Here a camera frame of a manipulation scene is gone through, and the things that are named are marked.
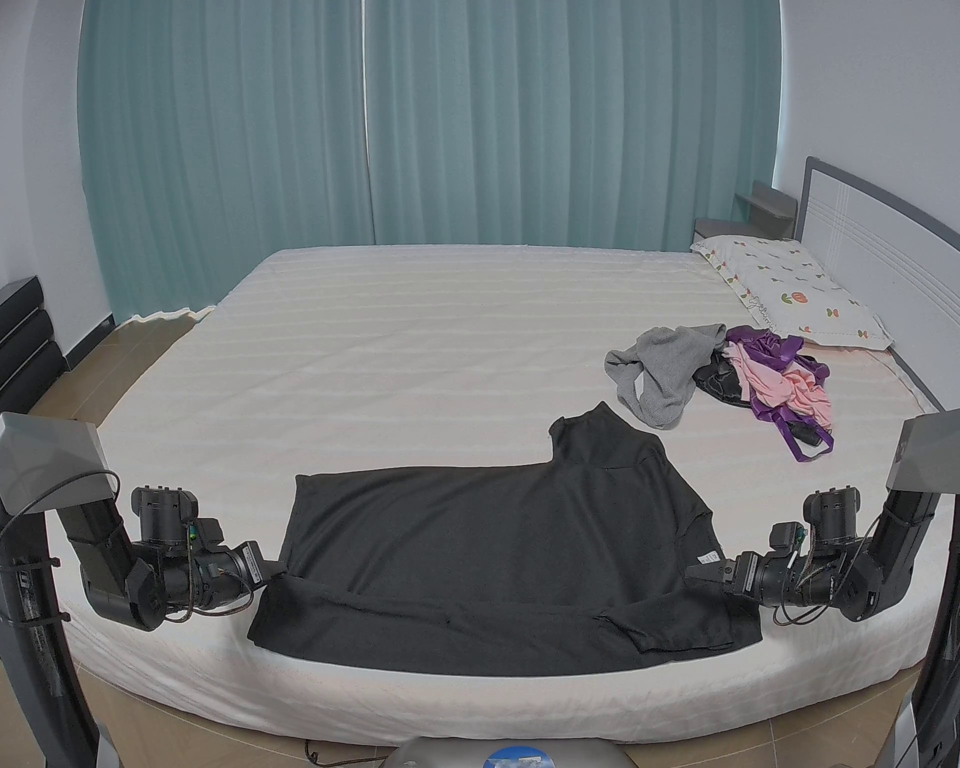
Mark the white printed pillow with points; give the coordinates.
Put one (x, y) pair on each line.
(795, 292)

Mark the black T-shirt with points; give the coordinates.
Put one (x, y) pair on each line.
(487, 555)

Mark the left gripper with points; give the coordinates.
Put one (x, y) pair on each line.
(247, 574)

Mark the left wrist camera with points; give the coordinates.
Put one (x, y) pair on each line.
(204, 536)

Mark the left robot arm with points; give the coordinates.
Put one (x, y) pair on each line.
(45, 465)

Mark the black chest of drawers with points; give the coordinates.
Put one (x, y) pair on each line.
(26, 345)

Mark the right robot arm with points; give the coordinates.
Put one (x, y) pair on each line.
(892, 555)

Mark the blue-green curtain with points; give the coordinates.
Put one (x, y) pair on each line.
(225, 150)
(570, 120)

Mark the grey bedside table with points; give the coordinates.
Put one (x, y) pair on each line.
(746, 221)

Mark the grey garment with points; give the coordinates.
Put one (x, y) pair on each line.
(667, 367)

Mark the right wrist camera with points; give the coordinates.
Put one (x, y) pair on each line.
(787, 540)

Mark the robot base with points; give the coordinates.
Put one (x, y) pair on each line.
(450, 756)

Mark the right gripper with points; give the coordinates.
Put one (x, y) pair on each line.
(746, 576)

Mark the pile of clothes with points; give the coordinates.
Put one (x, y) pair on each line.
(780, 386)

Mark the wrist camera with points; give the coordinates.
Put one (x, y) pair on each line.
(787, 540)
(204, 536)

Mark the bed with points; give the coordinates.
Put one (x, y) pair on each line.
(450, 337)

